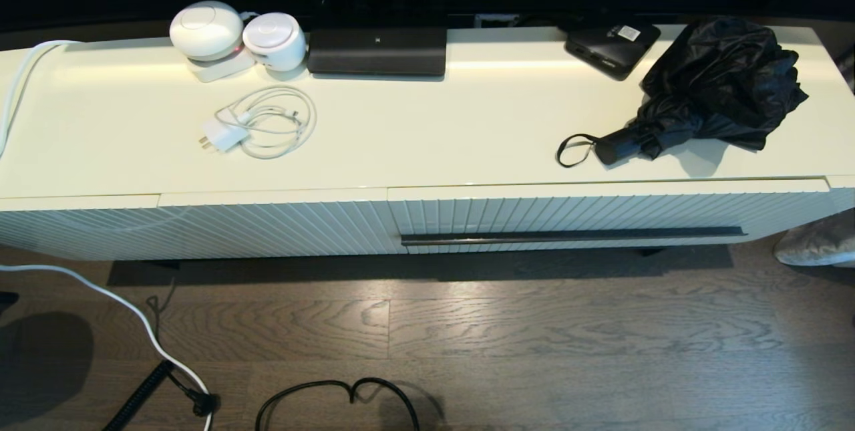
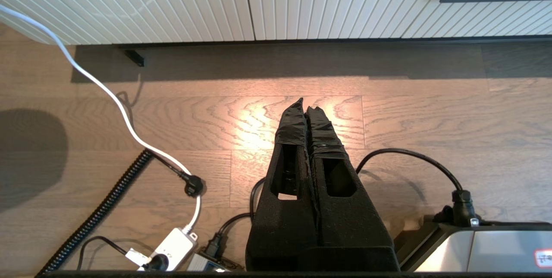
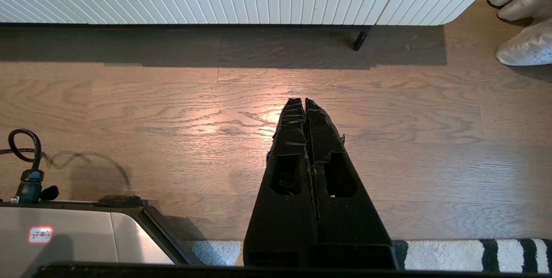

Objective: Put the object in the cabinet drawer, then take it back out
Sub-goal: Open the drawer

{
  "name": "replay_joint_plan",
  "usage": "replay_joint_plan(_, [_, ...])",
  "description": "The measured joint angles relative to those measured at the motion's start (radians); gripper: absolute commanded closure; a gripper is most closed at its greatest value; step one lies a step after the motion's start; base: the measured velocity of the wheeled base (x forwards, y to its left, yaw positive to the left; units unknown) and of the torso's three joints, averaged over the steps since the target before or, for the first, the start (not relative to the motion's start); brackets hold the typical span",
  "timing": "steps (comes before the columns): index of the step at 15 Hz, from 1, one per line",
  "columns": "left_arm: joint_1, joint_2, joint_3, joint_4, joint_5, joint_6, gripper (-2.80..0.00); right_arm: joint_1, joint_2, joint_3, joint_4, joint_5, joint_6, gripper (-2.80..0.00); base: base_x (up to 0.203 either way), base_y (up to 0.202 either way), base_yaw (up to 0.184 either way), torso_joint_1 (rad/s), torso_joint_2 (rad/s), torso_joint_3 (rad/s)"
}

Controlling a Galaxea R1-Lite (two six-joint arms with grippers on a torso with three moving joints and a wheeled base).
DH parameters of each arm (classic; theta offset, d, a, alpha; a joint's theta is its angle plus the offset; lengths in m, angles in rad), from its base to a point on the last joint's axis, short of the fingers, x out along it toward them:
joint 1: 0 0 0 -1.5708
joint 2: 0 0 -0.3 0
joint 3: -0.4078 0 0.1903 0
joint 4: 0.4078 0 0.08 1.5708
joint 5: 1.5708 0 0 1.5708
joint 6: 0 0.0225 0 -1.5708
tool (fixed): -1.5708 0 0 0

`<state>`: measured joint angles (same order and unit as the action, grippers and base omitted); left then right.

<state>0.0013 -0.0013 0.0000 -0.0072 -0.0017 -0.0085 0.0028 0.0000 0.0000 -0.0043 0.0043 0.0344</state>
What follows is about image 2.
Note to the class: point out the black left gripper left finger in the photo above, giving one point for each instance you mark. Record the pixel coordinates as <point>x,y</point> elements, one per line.
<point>276,235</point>

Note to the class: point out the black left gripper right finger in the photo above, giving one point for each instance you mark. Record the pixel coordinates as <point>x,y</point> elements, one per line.
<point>349,235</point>

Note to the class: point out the white TV cabinet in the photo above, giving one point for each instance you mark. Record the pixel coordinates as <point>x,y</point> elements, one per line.
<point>172,2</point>

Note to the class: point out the white power strip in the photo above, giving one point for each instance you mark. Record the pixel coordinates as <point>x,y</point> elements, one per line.
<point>172,245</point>

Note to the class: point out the grey power adapter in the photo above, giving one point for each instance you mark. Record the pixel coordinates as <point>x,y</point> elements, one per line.
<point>202,263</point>

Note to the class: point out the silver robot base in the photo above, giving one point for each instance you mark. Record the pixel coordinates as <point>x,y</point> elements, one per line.
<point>496,250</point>

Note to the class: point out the small white plug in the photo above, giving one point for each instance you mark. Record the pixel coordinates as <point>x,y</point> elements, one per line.
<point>137,256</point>

